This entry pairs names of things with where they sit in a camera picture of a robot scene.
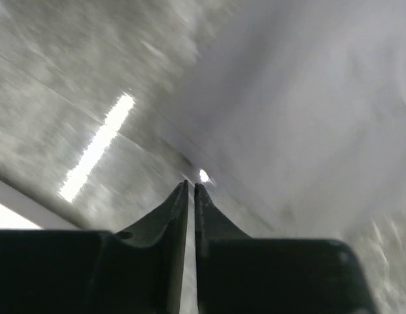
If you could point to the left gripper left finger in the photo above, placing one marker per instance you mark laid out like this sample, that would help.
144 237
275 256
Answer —
136 270

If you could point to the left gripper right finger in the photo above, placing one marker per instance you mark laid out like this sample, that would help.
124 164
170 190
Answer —
237 273

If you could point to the grey underwear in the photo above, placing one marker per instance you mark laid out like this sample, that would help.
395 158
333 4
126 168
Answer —
298 109

